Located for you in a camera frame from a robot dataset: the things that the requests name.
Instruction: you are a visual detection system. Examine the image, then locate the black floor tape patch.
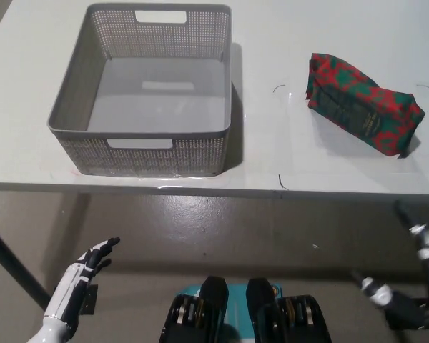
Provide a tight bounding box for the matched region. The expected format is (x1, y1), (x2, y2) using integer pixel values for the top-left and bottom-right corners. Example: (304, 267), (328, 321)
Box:
(80, 284), (99, 316)

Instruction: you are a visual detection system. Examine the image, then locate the robot left white black hand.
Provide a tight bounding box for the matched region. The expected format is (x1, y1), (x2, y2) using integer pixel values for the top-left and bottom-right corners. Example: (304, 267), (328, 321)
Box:
(42, 237), (122, 329)

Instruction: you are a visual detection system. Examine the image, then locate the robot black body block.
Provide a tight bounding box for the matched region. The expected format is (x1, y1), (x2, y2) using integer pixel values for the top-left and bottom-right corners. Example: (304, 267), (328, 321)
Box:
(159, 274), (230, 343)
(246, 277), (332, 343)

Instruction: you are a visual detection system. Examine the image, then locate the robot right black body block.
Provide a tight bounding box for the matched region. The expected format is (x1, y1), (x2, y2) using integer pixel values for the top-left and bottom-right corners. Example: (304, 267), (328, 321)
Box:
(246, 277), (332, 343)

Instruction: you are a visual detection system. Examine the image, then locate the robot right black hand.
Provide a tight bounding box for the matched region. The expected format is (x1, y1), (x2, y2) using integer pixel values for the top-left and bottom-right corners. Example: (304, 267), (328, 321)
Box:
(350, 199), (429, 329)

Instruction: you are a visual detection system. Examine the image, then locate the black table leg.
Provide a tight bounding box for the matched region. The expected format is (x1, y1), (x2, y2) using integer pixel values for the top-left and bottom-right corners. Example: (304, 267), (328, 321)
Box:
(0, 217), (53, 309)

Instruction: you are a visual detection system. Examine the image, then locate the red green coffee bean bag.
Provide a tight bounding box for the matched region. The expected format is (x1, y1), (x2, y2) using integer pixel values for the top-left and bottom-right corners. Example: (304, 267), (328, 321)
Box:
(305, 52), (425, 160)

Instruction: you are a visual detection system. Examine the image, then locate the grey perforated plastic basket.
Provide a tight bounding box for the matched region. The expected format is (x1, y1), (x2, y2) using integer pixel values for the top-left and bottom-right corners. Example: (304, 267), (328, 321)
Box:
(46, 3), (233, 178)

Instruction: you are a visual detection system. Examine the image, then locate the robot left black body block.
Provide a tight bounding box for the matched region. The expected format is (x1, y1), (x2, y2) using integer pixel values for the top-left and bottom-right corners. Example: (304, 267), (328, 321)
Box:
(159, 274), (230, 343)

